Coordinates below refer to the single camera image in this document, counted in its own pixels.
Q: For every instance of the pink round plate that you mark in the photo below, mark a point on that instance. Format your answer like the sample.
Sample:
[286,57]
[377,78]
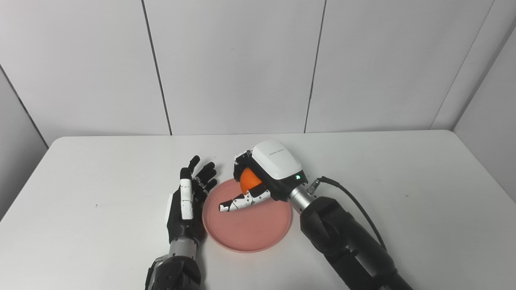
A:
[250,229]

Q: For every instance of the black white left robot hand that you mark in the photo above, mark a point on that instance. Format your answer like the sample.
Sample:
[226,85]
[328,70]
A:
[186,205]

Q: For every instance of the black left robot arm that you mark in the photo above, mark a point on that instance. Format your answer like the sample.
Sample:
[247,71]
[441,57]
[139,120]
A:
[173,274]

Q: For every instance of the orange fruit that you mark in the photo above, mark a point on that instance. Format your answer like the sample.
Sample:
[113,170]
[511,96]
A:
[249,180]

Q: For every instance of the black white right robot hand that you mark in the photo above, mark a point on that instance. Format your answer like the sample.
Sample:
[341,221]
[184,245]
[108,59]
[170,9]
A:
[276,161]

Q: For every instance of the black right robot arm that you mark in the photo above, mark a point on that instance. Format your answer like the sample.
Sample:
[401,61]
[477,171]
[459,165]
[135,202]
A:
[342,241]

